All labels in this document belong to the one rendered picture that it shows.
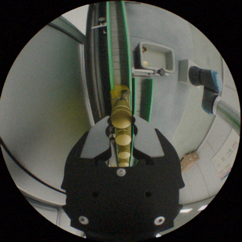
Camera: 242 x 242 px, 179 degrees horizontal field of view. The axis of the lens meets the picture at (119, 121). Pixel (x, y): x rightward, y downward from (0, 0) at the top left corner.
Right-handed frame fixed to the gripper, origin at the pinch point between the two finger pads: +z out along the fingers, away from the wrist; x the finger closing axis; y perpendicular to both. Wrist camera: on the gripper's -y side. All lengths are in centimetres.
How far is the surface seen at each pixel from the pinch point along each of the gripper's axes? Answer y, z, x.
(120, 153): 10.5, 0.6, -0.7
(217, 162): 186, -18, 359
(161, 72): -8.6, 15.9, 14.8
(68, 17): -28.5, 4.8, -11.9
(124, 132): 4.3, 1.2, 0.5
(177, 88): -1, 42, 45
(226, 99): -19, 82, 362
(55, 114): -1.7, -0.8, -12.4
